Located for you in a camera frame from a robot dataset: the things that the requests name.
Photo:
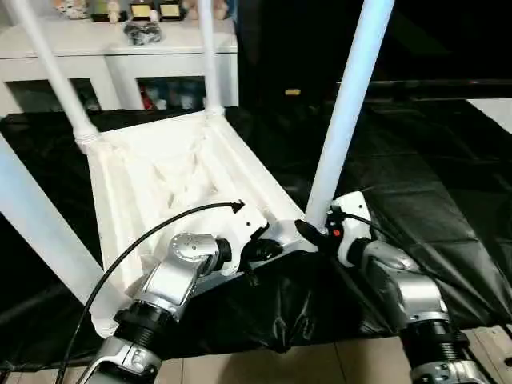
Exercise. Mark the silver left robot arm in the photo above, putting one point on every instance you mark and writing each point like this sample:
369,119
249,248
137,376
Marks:
168,280

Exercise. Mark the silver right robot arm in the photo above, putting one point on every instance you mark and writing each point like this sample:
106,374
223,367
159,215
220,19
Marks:
408,296

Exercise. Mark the black work mat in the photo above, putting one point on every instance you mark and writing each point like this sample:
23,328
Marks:
432,192

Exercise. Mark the white plastic table top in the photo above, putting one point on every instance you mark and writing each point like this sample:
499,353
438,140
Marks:
176,168

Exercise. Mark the small yellow tag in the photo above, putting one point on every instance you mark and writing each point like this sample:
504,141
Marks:
293,92

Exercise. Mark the white cabinet with glass doors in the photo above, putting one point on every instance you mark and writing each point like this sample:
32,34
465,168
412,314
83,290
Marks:
112,60

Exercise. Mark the shiny ornament on cabinet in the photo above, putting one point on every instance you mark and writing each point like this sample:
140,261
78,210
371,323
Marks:
142,32

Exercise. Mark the small gold framed picture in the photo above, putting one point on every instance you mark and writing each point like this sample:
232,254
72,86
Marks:
170,10
142,12

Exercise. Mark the small white figurine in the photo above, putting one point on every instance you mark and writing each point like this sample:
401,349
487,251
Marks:
114,10

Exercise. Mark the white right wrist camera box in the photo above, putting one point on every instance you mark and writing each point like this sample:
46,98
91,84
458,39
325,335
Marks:
352,220

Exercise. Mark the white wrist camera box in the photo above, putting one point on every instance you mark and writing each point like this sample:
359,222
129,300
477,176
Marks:
352,220
248,228

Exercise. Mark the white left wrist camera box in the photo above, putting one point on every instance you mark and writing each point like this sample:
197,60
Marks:
248,228

